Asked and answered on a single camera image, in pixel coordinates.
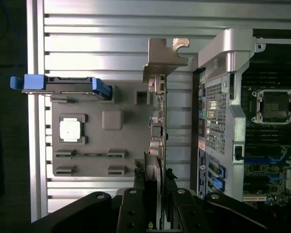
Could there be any blue expansion slot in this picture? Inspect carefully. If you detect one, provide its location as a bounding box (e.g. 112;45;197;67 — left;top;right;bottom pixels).
243;155;286;166

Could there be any green ram stick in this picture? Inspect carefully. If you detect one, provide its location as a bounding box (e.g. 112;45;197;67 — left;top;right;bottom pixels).
56;151;125;158

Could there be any grey plastic parts rack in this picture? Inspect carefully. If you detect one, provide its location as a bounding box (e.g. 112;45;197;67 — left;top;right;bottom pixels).
51;81;166;178

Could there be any silver cpu chip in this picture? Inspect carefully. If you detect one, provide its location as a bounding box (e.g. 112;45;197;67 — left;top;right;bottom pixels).
59;118;81;142

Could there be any green motherboard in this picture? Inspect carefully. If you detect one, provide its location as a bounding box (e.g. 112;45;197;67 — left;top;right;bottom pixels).
241;43;291;207

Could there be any cpu socket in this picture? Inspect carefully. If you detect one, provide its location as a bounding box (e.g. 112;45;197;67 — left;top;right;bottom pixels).
251;88;291;125

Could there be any hard disk in blue carrier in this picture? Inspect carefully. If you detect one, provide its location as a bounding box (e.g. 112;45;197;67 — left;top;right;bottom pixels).
10;74;112;101

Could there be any open grey pc case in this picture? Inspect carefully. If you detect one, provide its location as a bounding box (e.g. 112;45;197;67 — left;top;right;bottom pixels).
190;28;291;210

